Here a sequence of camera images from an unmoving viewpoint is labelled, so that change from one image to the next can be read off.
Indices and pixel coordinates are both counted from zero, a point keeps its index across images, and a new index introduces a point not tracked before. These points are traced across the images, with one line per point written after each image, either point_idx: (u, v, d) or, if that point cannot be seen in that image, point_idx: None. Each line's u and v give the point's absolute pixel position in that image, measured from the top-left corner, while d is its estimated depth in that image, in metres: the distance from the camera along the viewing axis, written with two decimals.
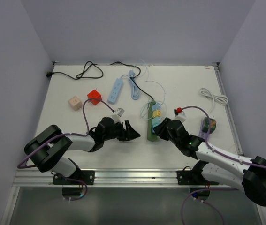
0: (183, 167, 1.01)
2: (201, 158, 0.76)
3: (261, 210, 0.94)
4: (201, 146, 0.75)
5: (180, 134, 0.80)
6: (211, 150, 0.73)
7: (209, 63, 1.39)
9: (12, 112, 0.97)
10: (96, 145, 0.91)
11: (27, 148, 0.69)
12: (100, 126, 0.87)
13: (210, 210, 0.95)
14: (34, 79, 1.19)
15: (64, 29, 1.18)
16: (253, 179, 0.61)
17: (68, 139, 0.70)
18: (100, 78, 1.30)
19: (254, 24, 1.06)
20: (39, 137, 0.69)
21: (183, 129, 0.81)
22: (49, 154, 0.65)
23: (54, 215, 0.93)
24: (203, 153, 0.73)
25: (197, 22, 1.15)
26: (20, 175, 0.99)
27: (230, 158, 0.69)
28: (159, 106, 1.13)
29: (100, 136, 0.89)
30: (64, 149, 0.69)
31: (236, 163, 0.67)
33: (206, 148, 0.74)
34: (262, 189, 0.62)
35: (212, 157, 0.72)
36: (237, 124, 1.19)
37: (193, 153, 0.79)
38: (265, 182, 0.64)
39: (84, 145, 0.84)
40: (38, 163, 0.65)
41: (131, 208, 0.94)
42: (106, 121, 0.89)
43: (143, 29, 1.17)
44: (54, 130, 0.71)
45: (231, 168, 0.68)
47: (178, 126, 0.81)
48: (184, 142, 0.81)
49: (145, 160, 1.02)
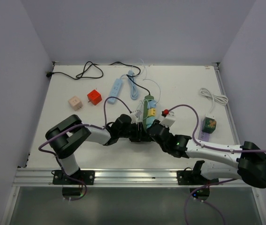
0: (184, 168, 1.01)
2: (193, 156, 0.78)
3: (262, 210, 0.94)
4: (189, 145, 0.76)
5: (163, 138, 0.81)
6: (200, 146, 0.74)
7: (209, 63, 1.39)
9: (12, 112, 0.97)
10: (111, 139, 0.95)
11: (48, 135, 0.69)
12: (118, 121, 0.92)
13: (210, 210, 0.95)
14: (35, 79, 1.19)
15: (64, 29, 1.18)
16: (246, 166, 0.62)
17: (87, 130, 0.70)
18: (100, 78, 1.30)
19: (253, 25, 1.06)
20: (61, 125, 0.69)
21: (165, 132, 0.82)
22: (69, 142, 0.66)
23: (54, 215, 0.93)
24: (193, 151, 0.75)
25: (197, 22, 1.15)
26: (20, 175, 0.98)
27: (220, 150, 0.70)
28: (155, 102, 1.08)
29: (116, 131, 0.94)
30: (82, 139, 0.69)
31: (227, 154, 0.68)
33: (195, 145, 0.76)
34: (257, 174, 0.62)
35: (202, 153, 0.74)
36: (237, 124, 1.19)
37: (183, 154, 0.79)
38: (259, 165, 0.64)
39: (100, 138, 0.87)
40: (56, 150, 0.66)
41: (131, 208, 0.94)
42: (125, 117, 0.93)
43: (144, 29, 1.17)
44: (74, 120, 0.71)
45: (224, 159, 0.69)
47: (159, 131, 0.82)
48: (170, 145, 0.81)
49: (145, 161, 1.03)
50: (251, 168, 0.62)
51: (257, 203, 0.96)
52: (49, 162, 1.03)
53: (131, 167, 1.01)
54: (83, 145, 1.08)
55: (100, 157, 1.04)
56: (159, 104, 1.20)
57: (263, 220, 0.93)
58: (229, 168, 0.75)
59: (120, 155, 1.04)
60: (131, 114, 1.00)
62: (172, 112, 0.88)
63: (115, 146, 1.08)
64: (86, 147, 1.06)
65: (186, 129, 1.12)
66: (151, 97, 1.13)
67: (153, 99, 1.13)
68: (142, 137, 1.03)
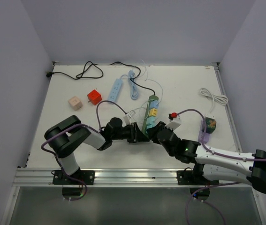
0: (184, 167, 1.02)
2: (201, 162, 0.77)
3: (262, 210, 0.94)
4: (199, 151, 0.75)
5: (172, 143, 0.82)
6: (211, 153, 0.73)
7: (209, 63, 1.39)
9: (12, 112, 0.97)
10: (105, 144, 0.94)
11: (47, 134, 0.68)
12: (109, 126, 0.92)
13: (210, 210, 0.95)
14: (35, 79, 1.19)
15: (64, 28, 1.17)
16: (261, 176, 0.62)
17: (87, 130, 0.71)
18: (100, 78, 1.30)
19: (253, 25, 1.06)
20: (61, 124, 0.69)
21: (175, 137, 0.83)
22: (69, 142, 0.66)
23: (54, 215, 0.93)
24: (203, 158, 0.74)
25: (197, 22, 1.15)
26: (20, 175, 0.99)
27: (232, 158, 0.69)
28: (157, 103, 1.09)
29: (108, 135, 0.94)
30: (82, 138, 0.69)
31: (239, 162, 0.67)
33: (204, 152, 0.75)
34: None
35: (213, 160, 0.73)
36: (237, 124, 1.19)
37: (192, 160, 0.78)
38: None
39: (94, 140, 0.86)
40: (56, 149, 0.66)
41: (131, 208, 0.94)
42: (115, 121, 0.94)
43: (144, 29, 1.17)
44: (74, 120, 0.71)
45: (236, 167, 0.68)
47: (169, 136, 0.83)
48: (178, 150, 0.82)
49: (146, 161, 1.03)
50: (265, 176, 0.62)
51: (257, 203, 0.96)
52: (49, 162, 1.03)
53: (131, 167, 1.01)
54: (83, 145, 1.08)
55: (100, 157, 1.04)
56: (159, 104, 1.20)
57: (263, 220, 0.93)
58: (236, 173, 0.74)
59: (120, 155, 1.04)
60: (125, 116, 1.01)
62: (179, 115, 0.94)
63: (115, 146, 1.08)
64: (86, 147, 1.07)
65: (186, 129, 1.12)
66: (155, 96, 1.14)
67: (157, 100, 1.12)
68: (139, 137, 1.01)
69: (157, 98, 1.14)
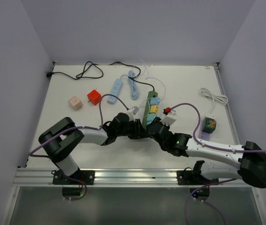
0: (185, 168, 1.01)
2: (193, 155, 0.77)
3: (262, 210, 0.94)
4: (189, 144, 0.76)
5: (163, 136, 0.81)
6: (201, 145, 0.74)
7: (209, 63, 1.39)
9: (12, 112, 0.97)
10: (109, 138, 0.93)
11: (41, 139, 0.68)
12: (115, 121, 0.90)
13: (210, 210, 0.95)
14: (35, 79, 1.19)
15: (64, 28, 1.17)
16: (249, 167, 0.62)
17: (80, 132, 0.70)
18: (100, 78, 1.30)
19: (253, 25, 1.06)
20: (53, 129, 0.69)
21: (165, 131, 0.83)
22: (62, 146, 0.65)
23: (54, 214, 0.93)
24: (193, 150, 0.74)
25: (197, 22, 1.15)
26: (20, 175, 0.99)
27: (222, 149, 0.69)
28: (158, 99, 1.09)
29: (113, 130, 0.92)
30: (75, 142, 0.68)
31: (229, 154, 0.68)
33: (195, 144, 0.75)
34: (259, 174, 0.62)
35: (202, 152, 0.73)
36: (237, 124, 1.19)
37: (183, 152, 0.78)
38: (260, 165, 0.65)
39: (96, 138, 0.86)
40: (50, 154, 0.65)
41: (131, 208, 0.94)
42: (121, 116, 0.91)
43: (144, 29, 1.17)
44: (67, 123, 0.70)
45: (225, 159, 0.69)
47: (159, 129, 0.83)
48: (170, 143, 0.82)
49: (146, 161, 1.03)
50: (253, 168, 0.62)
51: (257, 203, 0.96)
52: (49, 162, 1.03)
53: (131, 167, 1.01)
54: (83, 144, 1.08)
55: (101, 157, 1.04)
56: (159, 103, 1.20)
57: (263, 220, 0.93)
58: (229, 168, 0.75)
59: (120, 155, 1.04)
60: (128, 111, 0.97)
62: (174, 110, 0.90)
63: (115, 146, 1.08)
64: (86, 147, 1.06)
65: (186, 129, 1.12)
66: (154, 92, 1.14)
67: (156, 95, 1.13)
68: (141, 134, 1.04)
69: (156, 93, 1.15)
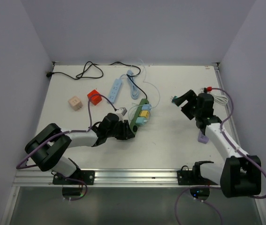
0: (182, 167, 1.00)
2: (208, 135, 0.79)
3: (262, 210, 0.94)
4: (214, 124, 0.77)
5: (204, 106, 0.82)
6: (220, 130, 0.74)
7: (209, 63, 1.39)
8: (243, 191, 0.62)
9: (11, 112, 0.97)
10: (100, 139, 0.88)
11: (28, 148, 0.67)
12: (106, 120, 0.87)
13: (210, 210, 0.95)
14: (34, 79, 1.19)
15: (64, 28, 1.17)
16: (233, 165, 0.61)
17: (67, 138, 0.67)
18: (100, 78, 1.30)
19: (253, 24, 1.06)
20: (39, 137, 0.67)
21: (210, 103, 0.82)
22: (49, 154, 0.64)
23: (54, 214, 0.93)
24: (211, 130, 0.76)
25: (197, 21, 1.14)
26: (20, 176, 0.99)
27: (229, 142, 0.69)
28: (150, 106, 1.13)
29: (104, 130, 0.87)
30: (63, 148, 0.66)
31: (231, 148, 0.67)
33: (217, 127, 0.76)
34: (235, 182, 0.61)
35: (216, 136, 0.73)
36: (237, 124, 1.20)
37: (203, 127, 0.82)
38: (244, 181, 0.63)
39: (86, 141, 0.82)
40: (39, 163, 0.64)
41: (131, 208, 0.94)
42: (112, 115, 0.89)
43: (143, 29, 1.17)
44: (53, 128, 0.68)
45: (224, 150, 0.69)
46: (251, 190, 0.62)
47: (208, 99, 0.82)
48: (203, 114, 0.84)
49: (146, 161, 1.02)
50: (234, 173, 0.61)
51: (257, 203, 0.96)
52: None
53: (131, 167, 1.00)
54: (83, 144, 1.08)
55: (101, 157, 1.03)
56: (152, 105, 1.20)
57: (263, 220, 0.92)
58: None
59: (120, 155, 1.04)
60: (117, 112, 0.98)
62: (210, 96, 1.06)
63: (115, 146, 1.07)
64: (86, 147, 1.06)
65: (186, 129, 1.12)
66: (146, 97, 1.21)
67: (148, 102, 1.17)
68: (129, 134, 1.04)
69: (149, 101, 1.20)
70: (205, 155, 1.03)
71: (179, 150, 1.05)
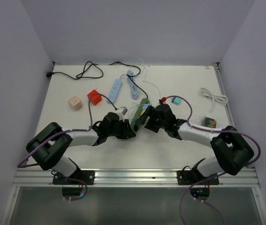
0: (182, 167, 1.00)
2: (185, 137, 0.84)
3: (262, 211, 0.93)
4: (182, 126, 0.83)
5: (166, 117, 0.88)
6: (190, 126, 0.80)
7: (209, 63, 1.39)
8: (240, 160, 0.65)
9: (11, 112, 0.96)
10: (100, 138, 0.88)
11: (29, 147, 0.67)
12: (106, 119, 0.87)
13: (210, 210, 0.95)
14: (34, 79, 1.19)
15: (63, 28, 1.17)
16: (219, 143, 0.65)
17: (69, 137, 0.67)
18: (100, 78, 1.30)
19: (253, 25, 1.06)
20: (40, 136, 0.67)
21: (170, 112, 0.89)
22: (50, 153, 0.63)
23: (54, 214, 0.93)
24: (184, 130, 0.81)
25: (197, 22, 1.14)
26: (20, 175, 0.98)
27: (202, 129, 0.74)
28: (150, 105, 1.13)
29: (104, 130, 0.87)
30: (64, 147, 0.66)
31: (208, 133, 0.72)
33: (186, 126, 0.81)
34: (231, 155, 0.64)
35: (191, 132, 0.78)
36: (237, 124, 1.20)
37: (177, 134, 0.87)
38: (237, 151, 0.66)
39: (86, 140, 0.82)
40: (40, 161, 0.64)
41: (131, 208, 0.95)
42: (112, 115, 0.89)
43: (143, 29, 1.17)
44: (54, 127, 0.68)
45: (204, 138, 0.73)
46: (246, 155, 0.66)
47: (166, 108, 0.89)
48: (170, 123, 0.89)
49: (146, 161, 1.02)
50: (225, 148, 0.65)
51: (258, 204, 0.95)
52: None
53: (131, 167, 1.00)
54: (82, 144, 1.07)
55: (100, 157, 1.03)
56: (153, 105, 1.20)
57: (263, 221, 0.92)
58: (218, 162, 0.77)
59: (120, 155, 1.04)
60: (118, 112, 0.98)
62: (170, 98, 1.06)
63: (114, 146, 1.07)
64: (86, 147, 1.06)
65: None
66: (146, 97, 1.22)
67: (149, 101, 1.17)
68: (129, 134, 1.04)
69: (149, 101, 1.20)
70: (205, 155, 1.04)
71: (179, 149, 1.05)
